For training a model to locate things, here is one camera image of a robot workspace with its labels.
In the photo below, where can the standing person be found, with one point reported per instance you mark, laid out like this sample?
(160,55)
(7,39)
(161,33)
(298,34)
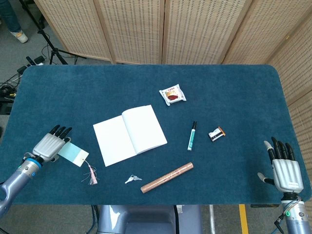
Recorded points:
(9,17)

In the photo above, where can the black power adapter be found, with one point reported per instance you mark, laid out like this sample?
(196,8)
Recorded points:
(37,59)

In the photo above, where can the open white lined notebook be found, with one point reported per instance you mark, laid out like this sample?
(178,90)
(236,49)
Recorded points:
(114,141)

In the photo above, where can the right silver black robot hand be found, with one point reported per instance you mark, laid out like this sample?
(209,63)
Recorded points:
(286,173)

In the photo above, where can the brown wooden cylinder red letters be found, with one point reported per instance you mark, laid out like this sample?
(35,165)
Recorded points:
(168,177)

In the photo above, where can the blue bookmark with pink tassel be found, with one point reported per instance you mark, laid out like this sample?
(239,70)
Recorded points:
(73,153)

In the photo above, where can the grey blue robot torso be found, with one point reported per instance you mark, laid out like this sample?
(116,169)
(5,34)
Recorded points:
(146,219)

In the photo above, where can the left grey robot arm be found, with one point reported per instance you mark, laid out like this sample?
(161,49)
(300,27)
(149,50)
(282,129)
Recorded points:
(14,180)

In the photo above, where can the green white marker pen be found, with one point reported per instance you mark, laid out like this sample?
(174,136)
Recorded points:
(192,137)

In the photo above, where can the white snack packet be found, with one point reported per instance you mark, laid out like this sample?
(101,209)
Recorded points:
(173,95)

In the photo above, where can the black tripod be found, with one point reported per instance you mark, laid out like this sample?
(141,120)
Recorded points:
(54,52)

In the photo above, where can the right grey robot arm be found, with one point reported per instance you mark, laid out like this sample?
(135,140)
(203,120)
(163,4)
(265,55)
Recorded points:
(297,219)

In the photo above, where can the teal velvet table cloth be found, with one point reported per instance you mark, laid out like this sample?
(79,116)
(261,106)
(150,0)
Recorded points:
(73,97)

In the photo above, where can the woven wooden screen panel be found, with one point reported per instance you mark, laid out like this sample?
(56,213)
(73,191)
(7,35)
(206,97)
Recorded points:
(303,134)
(297,61)
(131,29)
(75,26)
(200,29)
(265,29)

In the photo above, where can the black power strip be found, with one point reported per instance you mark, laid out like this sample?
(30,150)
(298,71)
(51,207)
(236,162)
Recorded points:
(22,70)

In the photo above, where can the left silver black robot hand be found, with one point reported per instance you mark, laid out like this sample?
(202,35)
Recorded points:
(47,146)

